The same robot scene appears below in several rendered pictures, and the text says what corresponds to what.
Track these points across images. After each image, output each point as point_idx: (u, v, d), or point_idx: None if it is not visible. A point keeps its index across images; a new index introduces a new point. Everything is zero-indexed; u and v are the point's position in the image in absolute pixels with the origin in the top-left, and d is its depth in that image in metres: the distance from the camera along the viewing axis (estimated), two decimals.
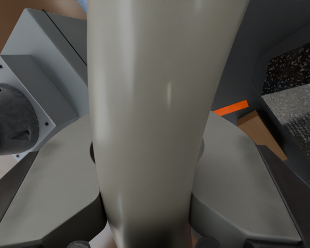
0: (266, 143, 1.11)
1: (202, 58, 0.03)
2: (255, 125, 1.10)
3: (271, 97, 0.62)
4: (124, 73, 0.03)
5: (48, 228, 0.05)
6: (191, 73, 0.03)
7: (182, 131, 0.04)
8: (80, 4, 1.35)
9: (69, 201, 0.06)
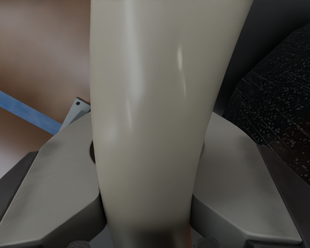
0: None
1: (208, 57, 0.03)
2: None
3: None
4: (130, 71, 0.03)
5: (48, 228, 0.05)
6: (197, 71, 0.03)
7: (187, 131, 0.04)
8: None
9: (69, 201, 0.06)
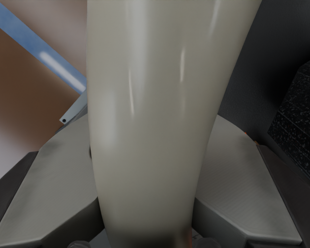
0: None
1: (214, 59, 0.03)
2: None
3: None
4: (130, 74, 0.03)
5: (48, 229, 0.05)
6: (202, 75, 0.03)
7: (190, 137, 0.04)
8: (9, 35, 0.91)
9: (69, 201, 0.06)
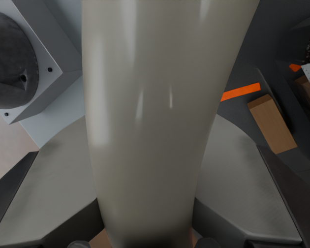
0: (277, 129, 1.05)
1: (209, 61, 0.03)
2: (268, 109, 1.03)
3: None
4: (123, 77, 0.03)
5: (48, 228, 0.05)
6: (197, 77, 0.03)
7: (186, 140, 0.04)
8: None
9: (69, 201, 0.06)
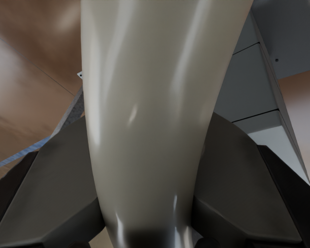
0: None
1: None
2: None
3: None
4: None
5: (48, 228, 0.05)
6: None
7: None
8: None
9: (69, 201, 0.06)
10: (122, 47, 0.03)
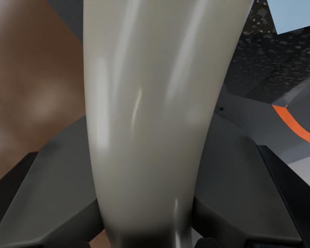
0: None
1: None
2: None
3: (294, 101, 0.39)
4: None
5: (48, 229, 0.05)
6: None
7: None
8: None
9: (69, 201, 0.06)
10: (124, 46, 0.03)
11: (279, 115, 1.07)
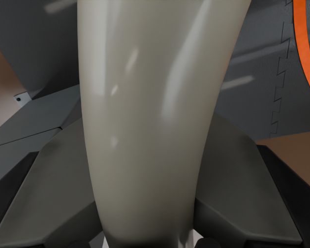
0: None
1: None
2: None
3: None
4: None
5: (49, 228, 0.05)
6: None
7: None
8: None
9: (70, 201, 0.06)
10: (122, 39, 0.03)
11: None
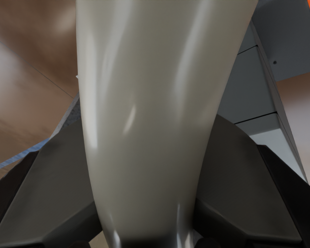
0: None
1: None
2: None
3: None
4: None
5: (49, 228, 0.05)
6: None
7: None
8: None
9: (69, 201, 0.06)
10: (120, 42, 0.03)
11: None
